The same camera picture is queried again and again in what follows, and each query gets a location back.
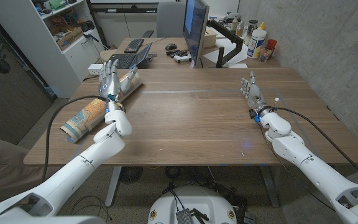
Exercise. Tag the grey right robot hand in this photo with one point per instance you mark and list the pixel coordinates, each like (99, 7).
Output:
(255, 95)

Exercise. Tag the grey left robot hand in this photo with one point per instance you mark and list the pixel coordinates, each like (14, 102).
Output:
(110, 84)

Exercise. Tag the colourful map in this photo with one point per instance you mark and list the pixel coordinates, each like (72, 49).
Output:
(85, 116)

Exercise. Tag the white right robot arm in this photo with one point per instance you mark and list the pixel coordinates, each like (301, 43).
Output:
(319, 177)

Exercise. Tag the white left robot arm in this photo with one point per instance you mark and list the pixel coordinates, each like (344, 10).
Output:
(73, 174)

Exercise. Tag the white power strip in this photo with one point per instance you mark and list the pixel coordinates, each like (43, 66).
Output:
(94, 69)

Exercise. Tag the open dark laptop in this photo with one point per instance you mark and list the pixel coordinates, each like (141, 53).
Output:
(126, 60)

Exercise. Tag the clear glass with items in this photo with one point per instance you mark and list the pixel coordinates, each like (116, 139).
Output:
(266, 54)

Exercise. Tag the black keyboard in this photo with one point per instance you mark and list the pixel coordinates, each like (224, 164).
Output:
(134, 45)

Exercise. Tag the white wipes canister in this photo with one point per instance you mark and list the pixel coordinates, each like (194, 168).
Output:
(256, 43)

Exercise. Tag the white paper sheets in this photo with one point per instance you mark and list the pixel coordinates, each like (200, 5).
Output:
(225, 51)

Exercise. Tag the red cup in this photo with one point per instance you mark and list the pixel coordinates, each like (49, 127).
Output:
(272, 43)

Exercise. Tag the wooden office desk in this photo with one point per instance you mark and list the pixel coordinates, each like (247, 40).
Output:
(163, 62)

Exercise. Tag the cardboard box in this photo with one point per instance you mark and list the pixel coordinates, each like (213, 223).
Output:
(68, 38)

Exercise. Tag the dark lid jar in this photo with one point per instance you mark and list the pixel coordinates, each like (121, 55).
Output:
(250, 31)

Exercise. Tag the white shelf cabinet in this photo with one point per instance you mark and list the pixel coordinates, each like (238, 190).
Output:
(48, 62)

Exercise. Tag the yellow cap bottle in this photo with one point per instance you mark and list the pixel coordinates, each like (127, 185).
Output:
(262, 26)

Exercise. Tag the black computer mouse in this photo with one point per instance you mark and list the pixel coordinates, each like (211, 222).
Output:
(171, 46)

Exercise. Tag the light wooden box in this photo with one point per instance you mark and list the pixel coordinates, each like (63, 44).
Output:
(210, 37)

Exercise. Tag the black remote control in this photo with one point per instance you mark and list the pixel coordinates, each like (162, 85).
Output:
(177, 53)

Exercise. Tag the white game controller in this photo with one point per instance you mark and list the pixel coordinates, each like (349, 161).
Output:
(182, 58)

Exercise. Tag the grey office chair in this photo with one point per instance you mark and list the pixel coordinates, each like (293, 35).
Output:
(169, 18)

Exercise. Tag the black computer monitor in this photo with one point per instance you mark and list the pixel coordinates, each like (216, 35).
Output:
(194, 28)

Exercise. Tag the grey table leg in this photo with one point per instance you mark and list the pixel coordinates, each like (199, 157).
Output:
(113, 186)
(269, 186)

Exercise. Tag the round black fan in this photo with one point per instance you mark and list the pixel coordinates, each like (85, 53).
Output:
(131, 175)

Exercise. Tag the green box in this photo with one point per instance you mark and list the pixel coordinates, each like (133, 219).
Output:
(57, 3)

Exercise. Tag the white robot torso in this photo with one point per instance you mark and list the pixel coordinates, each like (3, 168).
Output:
(197, 202)

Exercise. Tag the person's khaki trouser leg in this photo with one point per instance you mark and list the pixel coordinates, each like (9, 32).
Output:
(5, 168)

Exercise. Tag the grey finned metal module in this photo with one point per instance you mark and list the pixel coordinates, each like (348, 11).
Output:
(184, 217)

